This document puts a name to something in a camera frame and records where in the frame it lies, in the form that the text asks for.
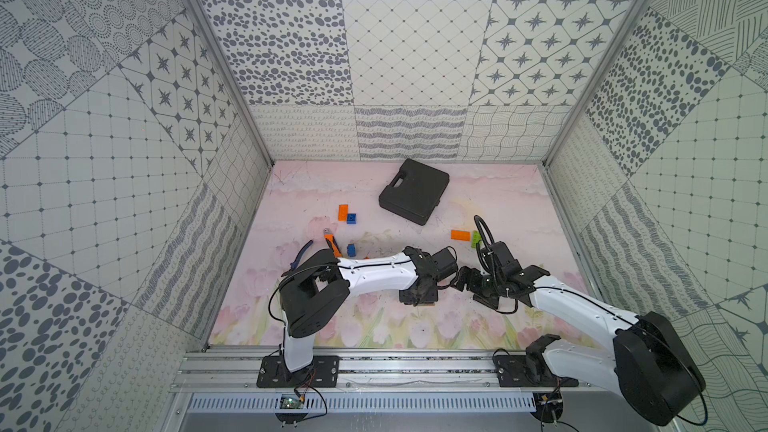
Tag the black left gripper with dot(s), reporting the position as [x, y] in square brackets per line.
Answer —
[445, 264]

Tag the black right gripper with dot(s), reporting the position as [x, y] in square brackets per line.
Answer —
[463, 274]

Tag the green long lego brick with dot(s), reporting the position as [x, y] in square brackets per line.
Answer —
[475, 239]

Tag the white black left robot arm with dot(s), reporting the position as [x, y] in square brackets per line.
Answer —
[312, 294]

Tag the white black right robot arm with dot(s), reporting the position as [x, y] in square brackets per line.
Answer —
[639, 357]

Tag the orange lego brick right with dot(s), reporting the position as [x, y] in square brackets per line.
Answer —
[460, 235]

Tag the orange lego brick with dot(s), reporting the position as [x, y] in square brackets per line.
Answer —
[343, 212]
[460, 235]

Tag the orange lego brick far left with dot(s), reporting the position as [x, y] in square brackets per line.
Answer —
[343, 212]

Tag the black plastic carrying case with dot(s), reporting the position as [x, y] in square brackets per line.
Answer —
[414, 192]

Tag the right controller board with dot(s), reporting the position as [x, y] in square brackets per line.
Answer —
[548, 407]

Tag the controller board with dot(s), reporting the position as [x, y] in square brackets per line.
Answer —
[290, 410]
[548, 407]

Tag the left controller board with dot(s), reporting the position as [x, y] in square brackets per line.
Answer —
[290, 410]

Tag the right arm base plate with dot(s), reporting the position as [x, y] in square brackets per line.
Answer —
[517, 370]

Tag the orange handled tool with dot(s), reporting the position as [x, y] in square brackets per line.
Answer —
[331, 242]

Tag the blue handled pliers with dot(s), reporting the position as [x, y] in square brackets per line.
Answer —
[298, 258]

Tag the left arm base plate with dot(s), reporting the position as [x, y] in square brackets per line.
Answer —
[321, 373]

